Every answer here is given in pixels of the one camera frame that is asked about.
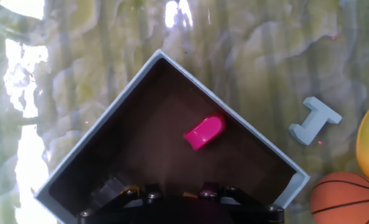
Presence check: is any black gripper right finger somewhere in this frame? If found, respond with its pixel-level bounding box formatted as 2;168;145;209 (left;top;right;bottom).
198;182;268;208

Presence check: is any orange toy basketball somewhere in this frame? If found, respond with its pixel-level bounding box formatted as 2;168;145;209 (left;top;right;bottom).
310;172;369;224

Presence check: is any small grey toy block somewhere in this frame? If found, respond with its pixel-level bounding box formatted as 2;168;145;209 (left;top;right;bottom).
288;96;343;146

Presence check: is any green marble pattern mat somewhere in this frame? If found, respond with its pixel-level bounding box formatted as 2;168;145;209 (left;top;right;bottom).
0;0;369;224

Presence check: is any light blue gift box base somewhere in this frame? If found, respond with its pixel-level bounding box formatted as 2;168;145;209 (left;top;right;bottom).
34;49;311;224

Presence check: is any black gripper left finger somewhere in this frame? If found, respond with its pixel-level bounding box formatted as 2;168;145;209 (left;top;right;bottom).
98;183;165;213

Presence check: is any small pink toy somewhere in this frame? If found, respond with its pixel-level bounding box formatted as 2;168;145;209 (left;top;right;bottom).
183;112;227;152

